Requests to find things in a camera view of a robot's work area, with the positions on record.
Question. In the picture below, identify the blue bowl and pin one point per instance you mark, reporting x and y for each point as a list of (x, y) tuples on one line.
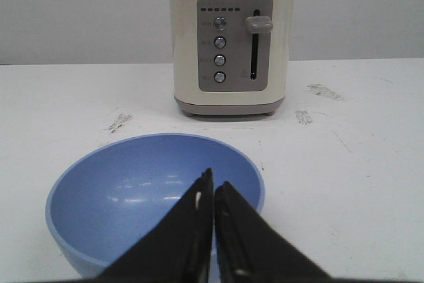
[(106, 201)]

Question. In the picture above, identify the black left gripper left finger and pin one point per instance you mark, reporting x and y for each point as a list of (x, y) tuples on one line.
[(179, 247)]

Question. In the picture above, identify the cream two-slot toaster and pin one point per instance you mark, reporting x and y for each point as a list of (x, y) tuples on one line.
[(230, 57)]

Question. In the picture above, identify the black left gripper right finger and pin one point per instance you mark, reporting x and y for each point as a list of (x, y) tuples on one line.
[(249, 249)]

